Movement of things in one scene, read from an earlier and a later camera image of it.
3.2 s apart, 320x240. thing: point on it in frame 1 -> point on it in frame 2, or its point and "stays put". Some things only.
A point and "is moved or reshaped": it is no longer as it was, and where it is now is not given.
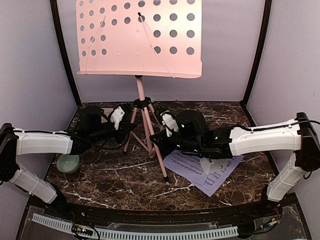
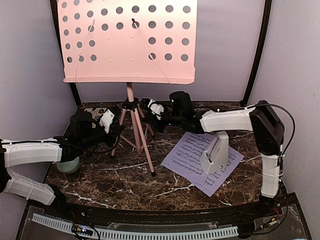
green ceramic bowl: (67, 163) stays put
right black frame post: (268, 5) stays put
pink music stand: (155, 38) is moved or reshaped
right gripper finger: (159, 137) -> (150, 119)
